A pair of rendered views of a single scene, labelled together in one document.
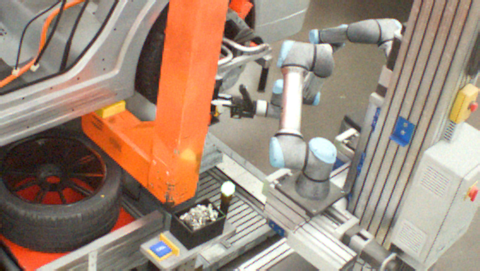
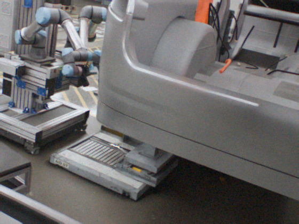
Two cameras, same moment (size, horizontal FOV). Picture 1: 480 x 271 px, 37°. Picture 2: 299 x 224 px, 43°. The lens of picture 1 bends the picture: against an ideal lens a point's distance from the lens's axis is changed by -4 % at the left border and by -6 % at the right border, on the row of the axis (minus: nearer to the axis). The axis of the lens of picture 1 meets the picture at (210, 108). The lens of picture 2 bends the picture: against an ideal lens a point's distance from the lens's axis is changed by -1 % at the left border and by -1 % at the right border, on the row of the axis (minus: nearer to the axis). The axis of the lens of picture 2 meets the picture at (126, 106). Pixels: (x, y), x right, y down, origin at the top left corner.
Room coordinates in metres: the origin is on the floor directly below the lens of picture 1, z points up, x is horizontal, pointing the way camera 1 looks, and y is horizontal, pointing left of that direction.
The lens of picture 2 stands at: (5.98, -0.90, 1.62)
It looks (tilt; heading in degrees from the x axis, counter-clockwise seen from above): 19 degrees down; 164
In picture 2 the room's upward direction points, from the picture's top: 10 degrees clockwise
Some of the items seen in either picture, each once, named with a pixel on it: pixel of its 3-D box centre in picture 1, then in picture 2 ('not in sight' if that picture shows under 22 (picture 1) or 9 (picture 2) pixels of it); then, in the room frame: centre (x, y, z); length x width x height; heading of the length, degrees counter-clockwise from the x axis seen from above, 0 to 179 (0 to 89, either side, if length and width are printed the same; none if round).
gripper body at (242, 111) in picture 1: (243, 107); not in sight; (2.88, -0.15, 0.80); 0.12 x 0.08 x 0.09; 94
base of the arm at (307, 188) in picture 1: (314, 179); (71, 45); (2.35, -0.47, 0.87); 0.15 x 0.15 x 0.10
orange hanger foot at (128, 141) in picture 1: (128, 123); not in sight; (2.75, 0.36, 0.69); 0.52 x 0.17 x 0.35; 49
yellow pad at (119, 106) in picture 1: (105, 103); not in sight; (2.86, 0.49, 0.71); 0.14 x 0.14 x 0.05; 49
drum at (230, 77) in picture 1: (217, 68); not in sight; (3.11, 0.00, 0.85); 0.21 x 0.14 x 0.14; 49
